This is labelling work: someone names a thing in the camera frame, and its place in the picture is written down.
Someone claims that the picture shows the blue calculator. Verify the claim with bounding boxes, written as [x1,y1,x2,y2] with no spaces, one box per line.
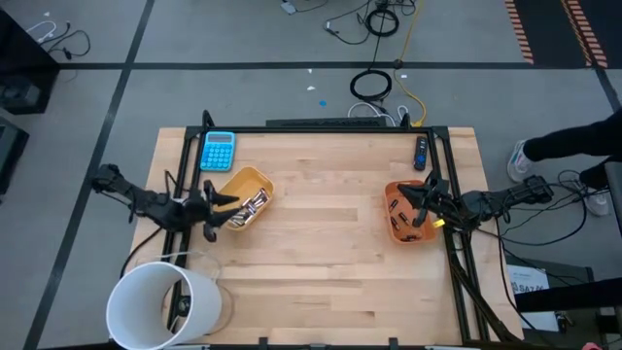
[198,130,237,173]

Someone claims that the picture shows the black cable bundle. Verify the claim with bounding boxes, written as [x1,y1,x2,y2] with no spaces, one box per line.
[495,169,590,247]

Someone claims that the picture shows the black floor mat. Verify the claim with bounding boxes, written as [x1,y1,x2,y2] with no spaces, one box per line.
[514,0,622,69]

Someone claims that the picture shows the dark green box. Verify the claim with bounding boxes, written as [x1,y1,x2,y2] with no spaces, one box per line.
[503,256,597,350]

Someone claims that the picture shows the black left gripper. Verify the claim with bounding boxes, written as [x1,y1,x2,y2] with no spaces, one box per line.
[180,179,243,243]

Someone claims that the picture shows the white cylinder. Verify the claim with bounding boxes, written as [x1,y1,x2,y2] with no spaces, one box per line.
[105,261,224,350]

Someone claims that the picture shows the black base cable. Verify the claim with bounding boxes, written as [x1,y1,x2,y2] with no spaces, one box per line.
[119,226,165,279]

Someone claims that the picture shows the grey panel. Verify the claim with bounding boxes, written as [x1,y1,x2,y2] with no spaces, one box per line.
[604,160,622,239]

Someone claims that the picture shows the black bar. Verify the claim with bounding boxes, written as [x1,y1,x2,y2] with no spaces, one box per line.
[513,276,622,313]

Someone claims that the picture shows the person's leg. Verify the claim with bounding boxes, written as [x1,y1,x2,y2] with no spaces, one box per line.
[577,154,622,192]
[522,107,622,164]

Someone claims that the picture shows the black cabinet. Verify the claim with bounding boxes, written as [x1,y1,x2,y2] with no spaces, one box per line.
[0,9,62,116]

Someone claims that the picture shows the black metal frame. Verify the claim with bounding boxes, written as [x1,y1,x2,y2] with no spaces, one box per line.
[164,109,525,350]

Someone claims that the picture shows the black coiled cable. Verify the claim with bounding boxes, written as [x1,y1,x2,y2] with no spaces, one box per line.
[364,6,401,38]
[349,68,394,103]

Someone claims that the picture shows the white paper label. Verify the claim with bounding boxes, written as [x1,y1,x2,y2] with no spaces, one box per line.
[505,263,560,333]

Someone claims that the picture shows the black remote control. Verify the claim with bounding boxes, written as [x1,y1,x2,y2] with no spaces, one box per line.
[413,135,431,172]

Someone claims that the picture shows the orange plastic bin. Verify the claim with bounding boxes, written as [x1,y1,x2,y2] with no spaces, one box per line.
[383,180,438,245]

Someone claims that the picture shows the black cable with plug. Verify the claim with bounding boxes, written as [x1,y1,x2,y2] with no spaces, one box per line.
[37,21,92,62]

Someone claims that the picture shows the white charger cable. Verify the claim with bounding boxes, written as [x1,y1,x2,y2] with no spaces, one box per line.
[25,19,57,45]

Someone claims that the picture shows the orange black hazard tape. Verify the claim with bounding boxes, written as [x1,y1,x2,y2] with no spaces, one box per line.
[560,0,609,69]
[503,0,536,66]

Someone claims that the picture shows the black power strip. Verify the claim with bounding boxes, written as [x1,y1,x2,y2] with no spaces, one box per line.
[264,117,389,129]

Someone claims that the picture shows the person's shoe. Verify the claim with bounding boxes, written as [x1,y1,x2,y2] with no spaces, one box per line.
[505,139,535,184]
[580,187,611,218]

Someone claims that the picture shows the black cable with yellow tag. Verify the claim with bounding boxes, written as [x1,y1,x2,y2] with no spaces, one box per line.
[412,203,447,229]

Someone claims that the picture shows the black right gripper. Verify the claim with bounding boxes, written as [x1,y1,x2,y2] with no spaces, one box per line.
[397,170,466,228]

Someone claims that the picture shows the metal keys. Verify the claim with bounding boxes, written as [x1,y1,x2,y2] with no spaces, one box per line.
[555,309,575,335]

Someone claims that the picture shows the yellow plastic bin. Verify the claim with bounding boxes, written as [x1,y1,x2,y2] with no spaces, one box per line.
[216,166,276,232]

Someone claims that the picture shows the thin white cable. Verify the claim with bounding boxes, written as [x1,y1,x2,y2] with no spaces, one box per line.
[154,250,225,284]

